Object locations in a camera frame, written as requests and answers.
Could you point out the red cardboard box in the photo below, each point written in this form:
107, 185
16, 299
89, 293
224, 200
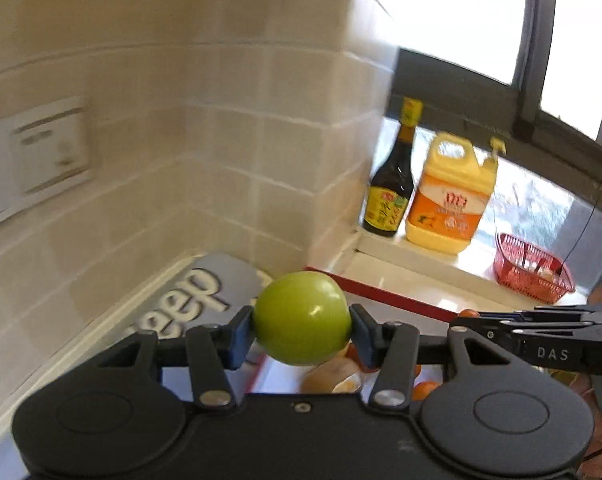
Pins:
406, 303

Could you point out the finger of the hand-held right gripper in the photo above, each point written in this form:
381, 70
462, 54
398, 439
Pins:
498, 335
496, 315

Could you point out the white wall socket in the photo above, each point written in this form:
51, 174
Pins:
51, 145

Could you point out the yellow detergent jug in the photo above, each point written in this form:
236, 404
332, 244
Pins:
448, 200

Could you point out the bread roll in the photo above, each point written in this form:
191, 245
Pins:
326, 375

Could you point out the small mandarin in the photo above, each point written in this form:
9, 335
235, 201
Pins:
469, 312
426, 391

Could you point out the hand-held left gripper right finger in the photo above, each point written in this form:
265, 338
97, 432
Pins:
362, 341

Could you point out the bright green apple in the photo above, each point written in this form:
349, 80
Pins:
296, 315

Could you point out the dark soy sauce bottle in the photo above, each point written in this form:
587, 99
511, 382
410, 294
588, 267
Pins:
388, 200

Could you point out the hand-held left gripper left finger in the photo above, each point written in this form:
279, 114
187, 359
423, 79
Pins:
238, 342

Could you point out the grey mat with lettering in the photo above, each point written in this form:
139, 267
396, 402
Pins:
231, 272

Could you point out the red plastic basket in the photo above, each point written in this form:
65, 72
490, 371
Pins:
526, 275

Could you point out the dark window frame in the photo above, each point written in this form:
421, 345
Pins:
531, 35

